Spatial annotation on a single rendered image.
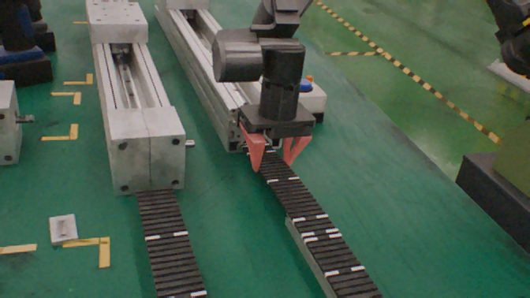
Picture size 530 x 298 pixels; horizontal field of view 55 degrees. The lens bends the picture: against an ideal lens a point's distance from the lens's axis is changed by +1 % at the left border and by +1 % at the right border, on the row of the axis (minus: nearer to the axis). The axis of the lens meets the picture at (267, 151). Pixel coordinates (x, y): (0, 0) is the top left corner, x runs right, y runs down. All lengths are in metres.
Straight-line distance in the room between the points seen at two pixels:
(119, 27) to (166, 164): 0.42
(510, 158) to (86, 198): 0.69
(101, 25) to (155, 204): 0.49
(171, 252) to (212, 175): 0.23
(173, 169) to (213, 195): 0.07
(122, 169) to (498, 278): 0.52
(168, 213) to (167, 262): 0.09
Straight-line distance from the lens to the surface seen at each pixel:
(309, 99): 0.96
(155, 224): 0.65
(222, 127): 0.88
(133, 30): 1.08
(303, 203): 0.70
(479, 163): 1.00
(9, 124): 0.82
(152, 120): 0.75
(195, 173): 0.80
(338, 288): 0.59
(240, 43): 0.69
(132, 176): 0.74
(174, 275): 0.58
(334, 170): 0.85
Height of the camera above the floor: 1.22
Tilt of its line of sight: 30 degrees down
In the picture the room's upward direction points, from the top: 7 degrees clockwise
